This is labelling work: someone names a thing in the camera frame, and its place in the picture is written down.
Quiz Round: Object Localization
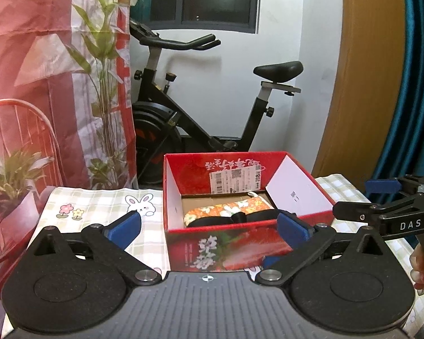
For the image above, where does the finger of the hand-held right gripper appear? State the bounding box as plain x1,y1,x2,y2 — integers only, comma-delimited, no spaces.
333,201,387,226
365,175,424,198

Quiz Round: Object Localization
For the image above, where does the black exercise bike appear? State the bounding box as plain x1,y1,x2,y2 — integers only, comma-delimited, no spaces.
129,19,304,188

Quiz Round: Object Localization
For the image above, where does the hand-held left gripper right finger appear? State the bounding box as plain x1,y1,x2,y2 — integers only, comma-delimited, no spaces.
256,211,389,286

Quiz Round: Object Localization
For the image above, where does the red printed backdrop cloth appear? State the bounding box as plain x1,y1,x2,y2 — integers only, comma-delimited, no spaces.
0,0,139,304

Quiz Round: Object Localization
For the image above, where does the red strawberry print box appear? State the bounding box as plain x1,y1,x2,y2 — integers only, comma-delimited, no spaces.
163,151,336,273

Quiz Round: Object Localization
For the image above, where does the person's right hand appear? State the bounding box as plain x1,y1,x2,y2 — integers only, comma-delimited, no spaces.
409,243,424,290

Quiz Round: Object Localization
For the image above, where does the checked bunny print tablecloth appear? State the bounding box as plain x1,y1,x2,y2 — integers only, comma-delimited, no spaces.
2,174,424,339

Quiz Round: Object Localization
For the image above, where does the wooden door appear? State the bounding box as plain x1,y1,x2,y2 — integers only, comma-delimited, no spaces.
311,0,407,188

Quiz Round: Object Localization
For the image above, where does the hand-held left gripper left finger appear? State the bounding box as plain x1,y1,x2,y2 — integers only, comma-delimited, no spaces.
26,211,162,286

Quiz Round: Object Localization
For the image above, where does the orange floral pouch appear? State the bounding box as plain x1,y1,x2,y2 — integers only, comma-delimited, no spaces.
184,191,274,227

